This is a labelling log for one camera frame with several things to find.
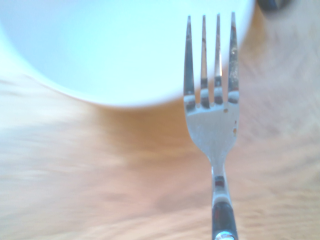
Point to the large white bowl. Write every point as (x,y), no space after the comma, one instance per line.
(100,50)

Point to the dark blue mug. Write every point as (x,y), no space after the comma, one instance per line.
(273,4)

